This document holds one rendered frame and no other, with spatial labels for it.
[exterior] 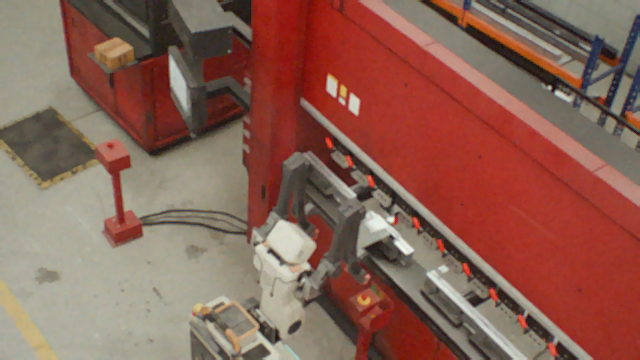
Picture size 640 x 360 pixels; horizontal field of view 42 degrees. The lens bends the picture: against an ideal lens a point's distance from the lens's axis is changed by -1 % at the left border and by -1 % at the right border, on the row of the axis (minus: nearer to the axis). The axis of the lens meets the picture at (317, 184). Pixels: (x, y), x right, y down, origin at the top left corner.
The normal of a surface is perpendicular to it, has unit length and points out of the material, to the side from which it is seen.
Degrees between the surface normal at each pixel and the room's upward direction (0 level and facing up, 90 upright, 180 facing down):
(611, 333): 90
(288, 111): 90
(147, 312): 0
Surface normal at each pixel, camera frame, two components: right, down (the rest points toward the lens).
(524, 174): -0.81, 0.34
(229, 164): 0.07, -0.74
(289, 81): 0.58, 0.57
